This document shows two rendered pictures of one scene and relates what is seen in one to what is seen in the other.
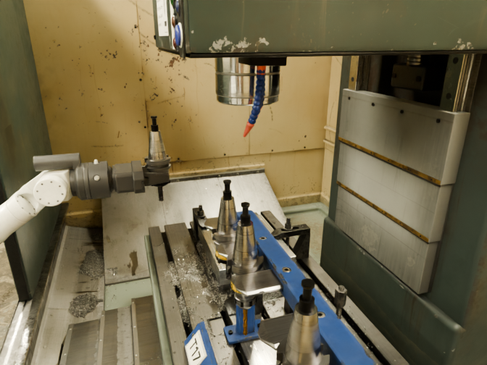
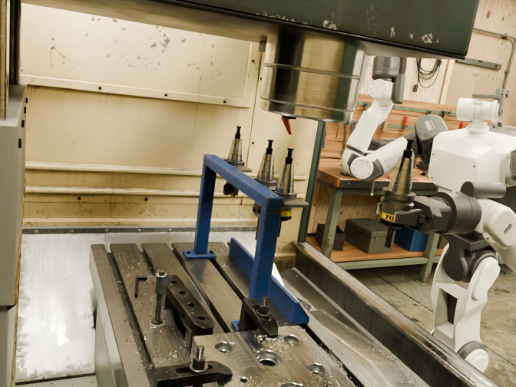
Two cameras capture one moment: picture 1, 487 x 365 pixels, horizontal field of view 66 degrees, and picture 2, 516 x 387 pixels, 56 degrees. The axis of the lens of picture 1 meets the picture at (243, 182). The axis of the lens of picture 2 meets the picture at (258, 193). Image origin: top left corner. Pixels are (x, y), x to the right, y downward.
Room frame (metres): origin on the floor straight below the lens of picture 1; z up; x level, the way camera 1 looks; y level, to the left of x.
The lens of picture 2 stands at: (1.76, -0.18, 1.49)
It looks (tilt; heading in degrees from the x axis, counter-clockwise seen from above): 14 degrees down; 172
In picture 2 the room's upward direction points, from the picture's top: 8 degrees clockwise
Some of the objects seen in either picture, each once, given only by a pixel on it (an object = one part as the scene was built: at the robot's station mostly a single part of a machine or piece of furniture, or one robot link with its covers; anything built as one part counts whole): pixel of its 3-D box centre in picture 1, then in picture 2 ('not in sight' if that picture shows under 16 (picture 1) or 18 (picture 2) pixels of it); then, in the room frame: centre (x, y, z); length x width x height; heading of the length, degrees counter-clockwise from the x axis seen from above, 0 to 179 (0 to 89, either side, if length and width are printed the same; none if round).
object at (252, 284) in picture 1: (256, 282); not in sight; (0.50, -0.02, 1.21); 0.07 x 0.05 x 0.01; 108
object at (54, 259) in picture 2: not in sight; (173, 300); (0.34, -0.21, 0.75); 0.89 x 0.70 x 0.26; 108
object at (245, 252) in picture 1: (245, 240); (266, 166); (0.55, 0.00, 1.26); 0.04 x 0.04 x 0.07
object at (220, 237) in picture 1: (227, 235); (283, 196); (0.66, 0.03, 1.21); 0.06 x 0.06 x 0.03
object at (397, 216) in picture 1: (382, 182); (3, 278); (1.09, -0.43, 1.16); 0.48 x 0.05 x 0.51; 18
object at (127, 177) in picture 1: (117, 177); (433, 211); (0.85, 0.31, 1.26); 0.13 x 0.12 x 0.10; 18
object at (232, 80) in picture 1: (247, 76); (311, 78); (0.95, -0.01, 1.49); 0.16 x 0.16 x 0.12
